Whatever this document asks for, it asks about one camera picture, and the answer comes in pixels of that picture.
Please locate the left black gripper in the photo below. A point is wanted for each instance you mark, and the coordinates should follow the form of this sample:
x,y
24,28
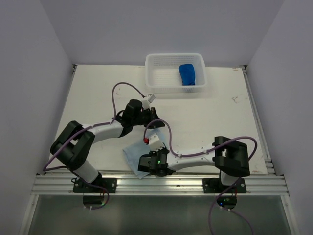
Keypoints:
x,y
151,113

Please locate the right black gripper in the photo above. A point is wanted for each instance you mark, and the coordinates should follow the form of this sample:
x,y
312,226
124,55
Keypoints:
x,y
154,153

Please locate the light blue towel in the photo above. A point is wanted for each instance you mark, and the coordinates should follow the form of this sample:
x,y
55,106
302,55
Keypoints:
x,y
136,150

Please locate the dark blue towel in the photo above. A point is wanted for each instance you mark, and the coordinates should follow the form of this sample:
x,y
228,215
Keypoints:
x,y
187,74

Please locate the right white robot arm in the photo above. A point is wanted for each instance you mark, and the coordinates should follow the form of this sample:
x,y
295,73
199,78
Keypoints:
x,y
230,157

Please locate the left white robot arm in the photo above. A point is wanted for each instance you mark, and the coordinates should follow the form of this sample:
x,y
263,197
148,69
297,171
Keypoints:
x,y
72,146

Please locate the white perforated plastic basket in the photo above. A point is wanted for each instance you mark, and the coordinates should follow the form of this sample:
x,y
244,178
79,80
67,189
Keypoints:
x,y
162,72

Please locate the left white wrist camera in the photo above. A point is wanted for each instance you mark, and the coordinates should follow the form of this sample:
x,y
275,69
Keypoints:
x,y
147,100

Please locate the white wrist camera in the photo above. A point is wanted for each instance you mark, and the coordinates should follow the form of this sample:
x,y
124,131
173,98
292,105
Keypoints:
x,y
147,100
155,143

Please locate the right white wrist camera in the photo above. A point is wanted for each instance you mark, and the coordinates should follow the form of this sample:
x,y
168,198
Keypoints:
x,y
155,143

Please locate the aluminium mounting rail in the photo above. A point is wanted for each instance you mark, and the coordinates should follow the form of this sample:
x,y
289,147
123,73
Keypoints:
x,y
59,183

